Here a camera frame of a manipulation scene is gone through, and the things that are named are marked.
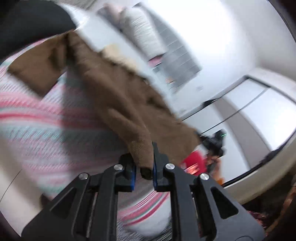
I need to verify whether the pink pillow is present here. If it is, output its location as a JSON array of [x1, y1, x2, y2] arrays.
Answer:
[[148, 55, 163, 68]]

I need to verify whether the black garment on bed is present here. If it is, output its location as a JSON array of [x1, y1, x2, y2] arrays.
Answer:
[[1, 1, 76, 60]]

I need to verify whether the white sliding wardrobe door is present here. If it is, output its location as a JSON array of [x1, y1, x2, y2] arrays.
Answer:
[[183, 76, 295, 186]]

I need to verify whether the brown jacket with fur collar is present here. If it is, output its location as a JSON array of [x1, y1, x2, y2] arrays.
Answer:
[[9, 31, 201, 179]]

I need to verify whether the red object on floor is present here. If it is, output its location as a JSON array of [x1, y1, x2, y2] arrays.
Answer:
[[180, 151, 207, 176]]

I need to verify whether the pale pink folded blanket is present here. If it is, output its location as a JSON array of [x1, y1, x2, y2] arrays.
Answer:
[[97, 3, 126, 32]]

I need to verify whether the grey padded headboard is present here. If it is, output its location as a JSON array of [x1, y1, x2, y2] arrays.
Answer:
[[136, 2, 201, 92]]

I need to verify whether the white folded quilt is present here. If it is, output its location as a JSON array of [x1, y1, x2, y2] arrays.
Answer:
[[120, 7, 167, 60]]

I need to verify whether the patterned pink green blanket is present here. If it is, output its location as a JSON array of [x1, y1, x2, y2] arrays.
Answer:
[[0, 38, 173, 235]]

